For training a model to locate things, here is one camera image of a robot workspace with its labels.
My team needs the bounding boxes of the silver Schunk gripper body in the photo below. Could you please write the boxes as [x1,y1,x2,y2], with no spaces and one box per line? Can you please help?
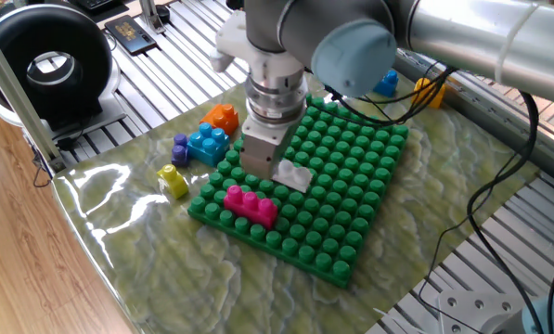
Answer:
[238,112,308,181]

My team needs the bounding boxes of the white four-stud block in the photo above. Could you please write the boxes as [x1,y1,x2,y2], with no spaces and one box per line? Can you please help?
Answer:
[271,159,314,194]

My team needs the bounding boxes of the orange two-stud block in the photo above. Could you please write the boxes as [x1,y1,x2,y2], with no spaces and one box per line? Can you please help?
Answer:
[200,102,240,136]

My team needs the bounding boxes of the light blue four-stud block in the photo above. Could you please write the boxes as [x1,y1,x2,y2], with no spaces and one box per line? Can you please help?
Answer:
[186,122,231,168]

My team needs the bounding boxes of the pink three-stud block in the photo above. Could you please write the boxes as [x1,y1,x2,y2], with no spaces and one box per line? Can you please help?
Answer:
[223,185,279,231]

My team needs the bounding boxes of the large green studded baseplate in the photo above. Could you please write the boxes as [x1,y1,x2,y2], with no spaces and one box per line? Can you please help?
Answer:
[187,94,410,289]

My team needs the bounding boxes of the violet two-stud block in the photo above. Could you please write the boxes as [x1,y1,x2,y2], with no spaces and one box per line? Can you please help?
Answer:
[170,133,190,168]

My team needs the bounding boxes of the yellow-green single-stud block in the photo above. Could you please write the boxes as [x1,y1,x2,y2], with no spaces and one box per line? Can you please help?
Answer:
[156,163,189,200]

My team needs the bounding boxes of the blue two-stud block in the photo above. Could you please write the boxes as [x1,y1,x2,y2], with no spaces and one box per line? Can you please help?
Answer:
[373,69,400,98]

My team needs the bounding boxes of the green marble patterned mat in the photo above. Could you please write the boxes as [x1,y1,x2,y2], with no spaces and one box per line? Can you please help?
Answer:
[51,55,542,334]

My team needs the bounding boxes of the black small card device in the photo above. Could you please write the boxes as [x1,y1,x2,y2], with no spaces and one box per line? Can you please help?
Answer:
[103,14,158,57]

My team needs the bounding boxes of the yellow two-stud block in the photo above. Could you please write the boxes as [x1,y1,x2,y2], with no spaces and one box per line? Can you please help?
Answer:
[410,77,446,109]

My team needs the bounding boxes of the black keyboard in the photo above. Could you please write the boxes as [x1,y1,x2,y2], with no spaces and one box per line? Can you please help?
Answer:
[75,0,129,15]

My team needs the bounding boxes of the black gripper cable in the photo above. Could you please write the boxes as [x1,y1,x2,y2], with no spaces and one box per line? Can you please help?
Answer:
[322,64,458,129]

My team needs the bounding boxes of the silver metal bracket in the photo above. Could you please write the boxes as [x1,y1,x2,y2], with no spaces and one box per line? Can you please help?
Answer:
[136,0,166,34]

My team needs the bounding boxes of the black ring shaped device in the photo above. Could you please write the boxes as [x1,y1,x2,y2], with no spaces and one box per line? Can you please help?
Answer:
[0,3,122,132]

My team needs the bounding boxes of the thin black cable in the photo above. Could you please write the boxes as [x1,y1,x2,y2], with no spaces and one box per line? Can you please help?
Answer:
[417,152,523,334]

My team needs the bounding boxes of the white cable tie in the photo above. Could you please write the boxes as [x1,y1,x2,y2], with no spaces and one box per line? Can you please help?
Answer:
[372,306,426,334]

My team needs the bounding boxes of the thick black cable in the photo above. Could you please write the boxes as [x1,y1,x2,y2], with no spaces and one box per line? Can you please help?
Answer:
[466,90,545,334]

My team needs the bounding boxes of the aluminium profile rail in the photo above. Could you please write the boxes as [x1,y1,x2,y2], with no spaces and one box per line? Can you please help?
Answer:
[394,48,554,191]

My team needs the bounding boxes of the aluminium frame post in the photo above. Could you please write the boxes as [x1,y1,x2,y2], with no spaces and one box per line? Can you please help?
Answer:
[0,13,67,173]

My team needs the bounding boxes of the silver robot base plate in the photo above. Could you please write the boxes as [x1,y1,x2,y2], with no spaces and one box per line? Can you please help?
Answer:
[437,289,526,334]

